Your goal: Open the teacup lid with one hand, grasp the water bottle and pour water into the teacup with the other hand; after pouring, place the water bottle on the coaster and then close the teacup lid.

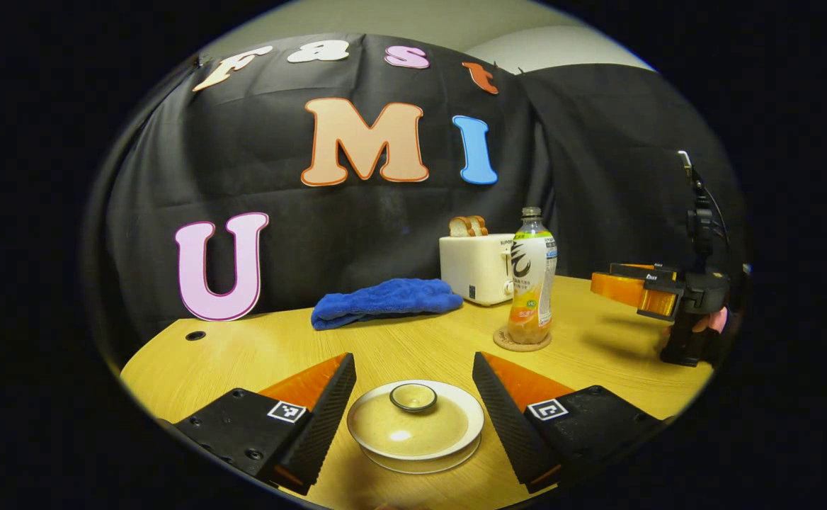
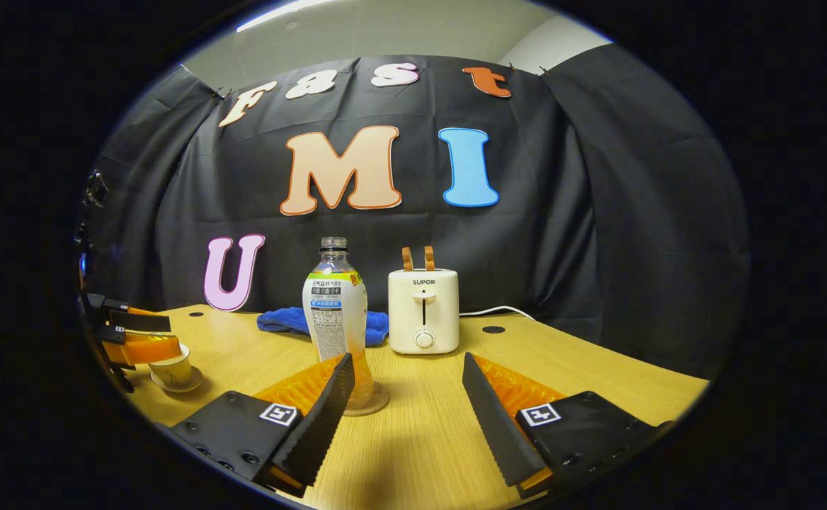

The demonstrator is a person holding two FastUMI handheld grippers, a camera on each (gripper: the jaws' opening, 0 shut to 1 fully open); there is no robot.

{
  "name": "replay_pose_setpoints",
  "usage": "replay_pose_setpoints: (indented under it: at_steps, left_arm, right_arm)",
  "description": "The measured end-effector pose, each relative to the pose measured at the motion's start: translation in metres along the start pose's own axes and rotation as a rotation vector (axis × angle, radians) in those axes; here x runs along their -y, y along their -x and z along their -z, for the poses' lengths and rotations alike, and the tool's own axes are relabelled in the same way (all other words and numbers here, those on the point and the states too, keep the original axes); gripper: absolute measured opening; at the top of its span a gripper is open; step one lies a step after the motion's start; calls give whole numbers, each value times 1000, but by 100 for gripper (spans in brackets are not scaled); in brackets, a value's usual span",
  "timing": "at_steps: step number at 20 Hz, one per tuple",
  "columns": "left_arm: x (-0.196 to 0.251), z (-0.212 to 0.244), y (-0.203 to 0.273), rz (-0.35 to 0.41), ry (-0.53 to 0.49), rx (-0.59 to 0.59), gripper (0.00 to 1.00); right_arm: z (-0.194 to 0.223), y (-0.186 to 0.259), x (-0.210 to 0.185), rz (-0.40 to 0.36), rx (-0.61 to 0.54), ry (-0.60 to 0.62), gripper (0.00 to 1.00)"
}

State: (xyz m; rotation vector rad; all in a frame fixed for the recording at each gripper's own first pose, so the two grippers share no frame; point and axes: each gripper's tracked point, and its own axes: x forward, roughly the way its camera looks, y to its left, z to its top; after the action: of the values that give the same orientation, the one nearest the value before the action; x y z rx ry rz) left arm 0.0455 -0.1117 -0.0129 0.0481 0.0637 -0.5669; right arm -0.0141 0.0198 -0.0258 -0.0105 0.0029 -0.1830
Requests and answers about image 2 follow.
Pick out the cream ceramic saucer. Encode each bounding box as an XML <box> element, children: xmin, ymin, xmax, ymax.
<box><xmin>150</xmin><ymin>365</ymin><xmax>204</xmax><ymax>394</ymax></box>

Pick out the blue cloth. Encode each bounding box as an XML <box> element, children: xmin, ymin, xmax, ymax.
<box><xmin>256</xmin><ymin>306</ymin><xmax>390</xmax><ymax>347</ymax></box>

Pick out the black backdrop cloth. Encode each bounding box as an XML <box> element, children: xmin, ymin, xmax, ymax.
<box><xmin>77</xmin><ymin>55</ymin><xmax>751</xmax><ymax>380</ymax></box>

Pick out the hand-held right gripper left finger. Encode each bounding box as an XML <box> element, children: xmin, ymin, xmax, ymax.
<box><xmin>171</xmin><ymin>352</ymin><xmax>356</xmax><ymax>499</ymax></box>

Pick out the cream toaster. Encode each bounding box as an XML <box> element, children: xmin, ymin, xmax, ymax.
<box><xmin>387</xmin><ymin>268</ymin><xmax>460</xmax><ymax>356</ymax></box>

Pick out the white power cable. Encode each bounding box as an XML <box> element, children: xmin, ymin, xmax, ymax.
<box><xmin>458</xmin><ymin>306</ymin><xmax>536</xmax><ymax>321</ymax></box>

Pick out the clear water bottle white label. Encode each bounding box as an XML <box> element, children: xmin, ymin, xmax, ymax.
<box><xmin>302</xmin><ymin>237</ymin><xmax>375</xmax><ymax>410</ymax></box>

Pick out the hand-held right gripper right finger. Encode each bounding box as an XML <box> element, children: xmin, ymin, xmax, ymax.
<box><xmin>462</xmin><ymin>352</ymin><xmax>673</xmax><ymax>500</ymax></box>

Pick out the round cork coaster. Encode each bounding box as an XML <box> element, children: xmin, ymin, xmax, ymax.
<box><xmin>343</xmin><ymin>381</ymin><xmax>391</xmax><ymax>417</ymax></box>

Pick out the cream ceramic teacup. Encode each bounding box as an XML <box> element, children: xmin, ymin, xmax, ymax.
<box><xmin>148</xmin><ymin>344</ymin><xmax>193</xmax><ymax>387</ymax></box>

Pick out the black stand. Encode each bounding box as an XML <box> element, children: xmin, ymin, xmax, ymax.
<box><xmin>74</xmin><ymin>169</ymin><xmax>111</xmax><ymax>284</ymax></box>

